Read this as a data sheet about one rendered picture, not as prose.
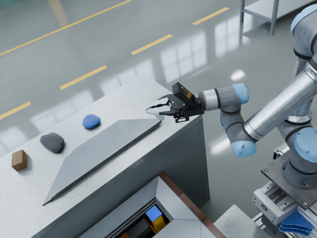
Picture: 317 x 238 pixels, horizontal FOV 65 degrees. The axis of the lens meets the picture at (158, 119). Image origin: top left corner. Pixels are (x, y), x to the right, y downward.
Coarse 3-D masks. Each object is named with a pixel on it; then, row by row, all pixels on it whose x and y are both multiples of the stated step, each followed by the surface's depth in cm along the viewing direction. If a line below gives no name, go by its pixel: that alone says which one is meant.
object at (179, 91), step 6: (174, 84) 82; (180, 84) 83; (174, 90) 81; (180, 90) 80; (186, 90) 85; (180, 96) 82; (186, 96) 82; (192, 96) 87; (186, 102) 85; (192, 102) 85
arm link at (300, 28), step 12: (300, 12) 75; (312, 12) 71; (300, 24) 74; (312, 24) 70; (300, 36) 74; (312, 36) 69; (300, 48) 76; (312, 48) 70; (300, 60) 80; (300, 108) 92; (288, 120) 97; (300, 120) 94; (288, 132) 98
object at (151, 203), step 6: (156, 198) 130; (150, 204) 130; (144, 210) 129; (162, 210) 128; (132, 216) 126; (138, 216) 128; (168, 216) 125; (126, 222) 125; (132, 222) 126; (120, 228) 124; (126, 228) 126; (108, 234) 121; (114, 234) 123
